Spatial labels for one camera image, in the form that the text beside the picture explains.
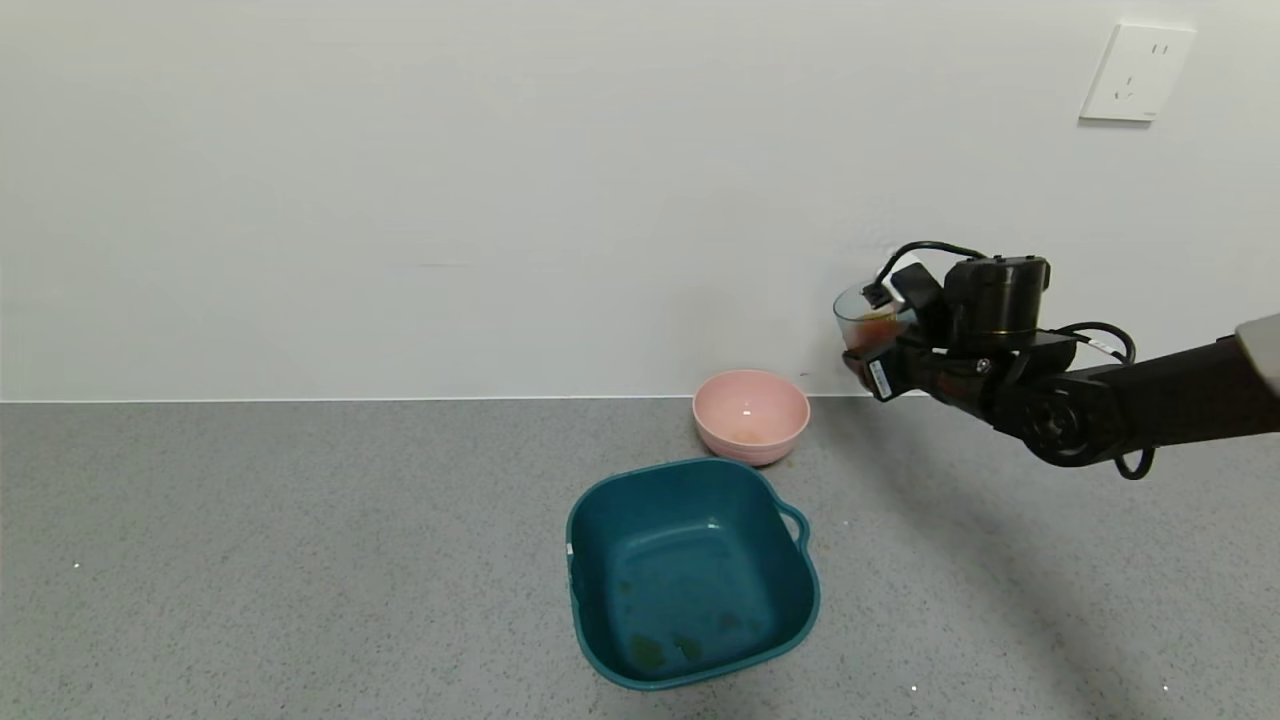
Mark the ribbed translucent blue cup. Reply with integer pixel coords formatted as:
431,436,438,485
833,281,919,353

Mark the white wall power outlet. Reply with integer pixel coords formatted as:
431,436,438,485
1079,23,1197,123

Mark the red-brown liquid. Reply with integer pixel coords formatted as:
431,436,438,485
852,312,903,351

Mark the pink bowl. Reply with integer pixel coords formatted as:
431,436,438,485
693,370,811,467

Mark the teal square plastic basin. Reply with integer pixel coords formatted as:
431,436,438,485
566,458,821,689

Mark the black camera cable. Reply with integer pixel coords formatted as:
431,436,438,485
878,240,991,291

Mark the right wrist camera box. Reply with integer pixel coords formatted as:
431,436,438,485
862,264,946,326

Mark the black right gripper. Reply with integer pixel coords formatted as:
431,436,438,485
842,325,983,400

